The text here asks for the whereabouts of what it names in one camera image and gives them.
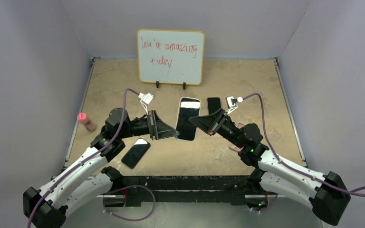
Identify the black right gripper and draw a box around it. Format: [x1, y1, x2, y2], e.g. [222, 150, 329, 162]
[188, 108, 245, 149]

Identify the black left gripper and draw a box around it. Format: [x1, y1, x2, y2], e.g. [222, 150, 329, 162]
[119, 110, 179, 140]

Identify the black phone with case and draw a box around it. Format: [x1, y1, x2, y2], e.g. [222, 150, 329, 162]
[207, 97, 221, 115]

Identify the clear grey phone case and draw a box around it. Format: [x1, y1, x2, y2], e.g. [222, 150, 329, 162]
[174, 96, 202, 142]

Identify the pink phone case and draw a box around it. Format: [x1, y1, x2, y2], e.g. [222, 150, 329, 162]
[229, 122, 245, 152]

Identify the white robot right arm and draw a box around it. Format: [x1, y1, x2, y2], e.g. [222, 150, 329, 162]
[189, 109, 351, 226]

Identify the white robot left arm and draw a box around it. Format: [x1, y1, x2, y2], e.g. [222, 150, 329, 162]
[23, 108, 179, 228]

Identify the yellow framed whiteboard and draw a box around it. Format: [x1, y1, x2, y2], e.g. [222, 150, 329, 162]
[136, 29, 205, 86]

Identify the pink capped small bottle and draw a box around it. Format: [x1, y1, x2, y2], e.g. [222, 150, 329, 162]
[77, 113, 96, 132]

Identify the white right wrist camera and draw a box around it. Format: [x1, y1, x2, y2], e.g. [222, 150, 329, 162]
[225, 96, 243, 115]

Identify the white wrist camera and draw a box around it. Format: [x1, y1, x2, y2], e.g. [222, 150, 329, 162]
[138, 93, 154, 115]
[225, 96, 243, 115]

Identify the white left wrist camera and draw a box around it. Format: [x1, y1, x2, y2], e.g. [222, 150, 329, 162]
[138, 93, 154, 115]

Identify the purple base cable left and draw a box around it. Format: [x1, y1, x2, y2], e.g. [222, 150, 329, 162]
[102, 183, 157, 222]

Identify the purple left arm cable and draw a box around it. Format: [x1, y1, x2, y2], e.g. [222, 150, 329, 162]
[27, 88, 144, 228]

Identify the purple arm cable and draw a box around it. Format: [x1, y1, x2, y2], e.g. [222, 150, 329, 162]
[239, 92, 365, 198]
[27, 88, 144, 228]

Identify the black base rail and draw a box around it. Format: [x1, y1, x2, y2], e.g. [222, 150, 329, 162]
[92, 174, 281, 209]

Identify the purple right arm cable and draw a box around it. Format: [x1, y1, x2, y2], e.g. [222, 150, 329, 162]
[239, 92, 365, 198]

